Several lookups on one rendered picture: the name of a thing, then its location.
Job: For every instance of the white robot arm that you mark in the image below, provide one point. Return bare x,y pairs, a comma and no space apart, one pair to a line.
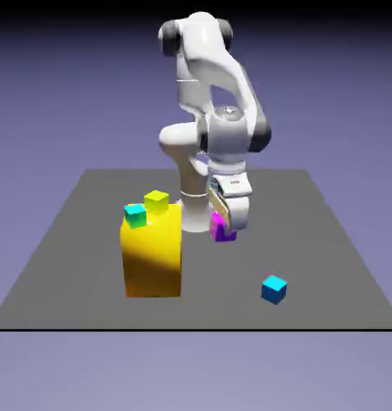
212,64

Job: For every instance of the large yellow box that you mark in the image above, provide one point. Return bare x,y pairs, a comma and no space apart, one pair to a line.
151,250

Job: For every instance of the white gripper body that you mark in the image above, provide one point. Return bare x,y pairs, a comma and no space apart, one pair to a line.
238,212

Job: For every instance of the small yellow-green cube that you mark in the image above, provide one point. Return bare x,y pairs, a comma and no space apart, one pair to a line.
156,201

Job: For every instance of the small teal cube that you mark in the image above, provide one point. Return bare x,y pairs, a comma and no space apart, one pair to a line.
135,216

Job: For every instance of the small magenta cube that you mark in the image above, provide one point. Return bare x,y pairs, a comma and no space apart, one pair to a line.
219,231

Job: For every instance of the small blue cube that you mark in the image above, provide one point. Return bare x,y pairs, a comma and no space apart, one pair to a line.
273,289

